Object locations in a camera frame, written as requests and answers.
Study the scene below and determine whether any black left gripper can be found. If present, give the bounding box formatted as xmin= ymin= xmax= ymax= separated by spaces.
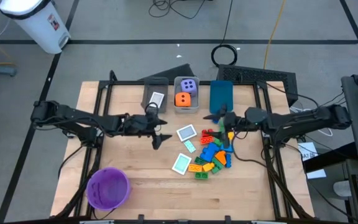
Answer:
xmin=134 ymin=112 xmax=173 ymax=151

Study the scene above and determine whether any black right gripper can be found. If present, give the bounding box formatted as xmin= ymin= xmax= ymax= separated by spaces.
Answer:
xmin=203 ymin=104 xmax=248 ymax=149

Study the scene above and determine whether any grey-backed card deck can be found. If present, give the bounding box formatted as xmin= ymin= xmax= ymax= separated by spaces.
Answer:
xmin=176 ymin=124 xmax=198 ymax=142
xmin=149 ymin=91 xmax=165 ymax=108

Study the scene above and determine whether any large blue toy block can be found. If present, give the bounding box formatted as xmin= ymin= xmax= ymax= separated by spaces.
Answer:
xmin=200 ymin=142 xmax=222 ymax=163

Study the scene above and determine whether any orange wedge toy block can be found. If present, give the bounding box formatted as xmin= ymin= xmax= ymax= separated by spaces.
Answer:
xmin=214 ymin=150 xmax=228 ymax=166

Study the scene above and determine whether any light teal studded plate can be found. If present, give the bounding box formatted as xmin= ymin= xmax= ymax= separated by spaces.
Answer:
xmin=183 ymin=139 xmax=197 ymax=154

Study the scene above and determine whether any teal-backed card deck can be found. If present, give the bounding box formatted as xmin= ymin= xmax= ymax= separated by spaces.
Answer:
xmin=171 ymin=152 xmax=193 ymax=176

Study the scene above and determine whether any orange foam die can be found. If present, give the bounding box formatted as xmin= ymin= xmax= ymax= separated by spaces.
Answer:
xmin=175 ymin=91 xmax=192 ymax=108

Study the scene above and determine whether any yellow-orange toy block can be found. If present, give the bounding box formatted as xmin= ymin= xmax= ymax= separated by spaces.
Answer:
xmin=188 ymin=163 xmax=203 ymax=174

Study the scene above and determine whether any purple foam die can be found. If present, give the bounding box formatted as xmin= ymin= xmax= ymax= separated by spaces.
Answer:
xmin=180 ymin=78 xmax=198 ymax=97

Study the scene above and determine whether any blue plastic bin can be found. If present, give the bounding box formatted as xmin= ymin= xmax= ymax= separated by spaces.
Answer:
xmin=209 ymin=80 xmax=234 ymax=114

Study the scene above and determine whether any white plastic bin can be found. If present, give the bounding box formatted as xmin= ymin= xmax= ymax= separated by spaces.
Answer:
xmin=173 ymin=76 xmax=201 ymax=114

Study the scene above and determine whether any dark grey plastic bin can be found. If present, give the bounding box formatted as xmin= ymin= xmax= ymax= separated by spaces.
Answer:
xmin=141 ymin=76 xmax=170 ymax=114

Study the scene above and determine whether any purple plastic bucket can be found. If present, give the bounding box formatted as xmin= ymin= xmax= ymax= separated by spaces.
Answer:
xmin=86 ymin=167 xmax=132 ymax=212

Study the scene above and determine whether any white printed paper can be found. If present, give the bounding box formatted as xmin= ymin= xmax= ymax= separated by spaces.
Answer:
xmin=297 ymin=142 xmax=320 ymax=162

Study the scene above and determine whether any white paper sheet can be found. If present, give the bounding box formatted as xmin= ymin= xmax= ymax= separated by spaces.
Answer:
xmin=306 ymin=169 xmax=328 ymax=180

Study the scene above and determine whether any black side desk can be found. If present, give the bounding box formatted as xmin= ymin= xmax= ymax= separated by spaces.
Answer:
xmin=303 ymin=142 xmax=358 ymax=174

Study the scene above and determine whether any white computer mouse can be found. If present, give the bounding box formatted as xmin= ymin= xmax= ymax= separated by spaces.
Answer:
xmin=333 ymin=180 xmax=354 ymax=198

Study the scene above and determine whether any white trash can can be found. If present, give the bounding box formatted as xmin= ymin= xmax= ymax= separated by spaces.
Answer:
xmin=0 ymin=0 xmax=72 ymax=55

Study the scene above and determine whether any black aluminium frame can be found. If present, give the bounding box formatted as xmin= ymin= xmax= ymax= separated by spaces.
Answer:
xmin=54 ymin=70 xmax=315 ymax=219

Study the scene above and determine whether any black coiled cable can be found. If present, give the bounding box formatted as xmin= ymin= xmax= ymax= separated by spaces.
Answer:
xmin=210 ymin=0 xmax=239 ymax=67

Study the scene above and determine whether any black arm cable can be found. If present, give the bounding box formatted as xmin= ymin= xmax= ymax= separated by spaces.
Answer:
xmin=57 ymin=142 xmax=88 ymax=180

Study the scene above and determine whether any yellow cable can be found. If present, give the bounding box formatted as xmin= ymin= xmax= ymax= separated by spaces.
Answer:
xmin=263 ymin=0 xmax=287 ymax=70

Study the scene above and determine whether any black cable tangle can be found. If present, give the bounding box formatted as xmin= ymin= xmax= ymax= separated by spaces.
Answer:
xmin=148 ymin=0 xmax=210 ymax=19

